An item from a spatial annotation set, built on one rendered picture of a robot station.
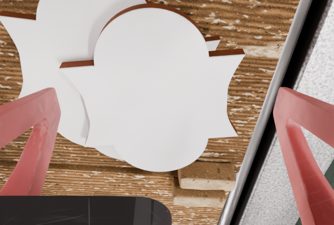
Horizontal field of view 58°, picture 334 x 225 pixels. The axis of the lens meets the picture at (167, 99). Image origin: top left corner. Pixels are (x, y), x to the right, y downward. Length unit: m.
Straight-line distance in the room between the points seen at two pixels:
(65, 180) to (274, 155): 0.24
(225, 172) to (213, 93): 0.14
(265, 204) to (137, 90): 0.30
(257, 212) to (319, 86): 0.21
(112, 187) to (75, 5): 0.23
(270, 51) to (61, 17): 0.17
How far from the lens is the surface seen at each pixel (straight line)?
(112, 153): 0.27
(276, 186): 0.43
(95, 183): 0.37
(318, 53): 0.31
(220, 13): 0.24
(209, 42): 0.23
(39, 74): 0.22
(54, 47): 0.21
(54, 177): 0.37
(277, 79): 0.31
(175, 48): 0.19
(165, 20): 0.18
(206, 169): 0.33
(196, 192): 0.34
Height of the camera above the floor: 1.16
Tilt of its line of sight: 54 degrees down
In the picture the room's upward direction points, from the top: 178 degrees clockwise
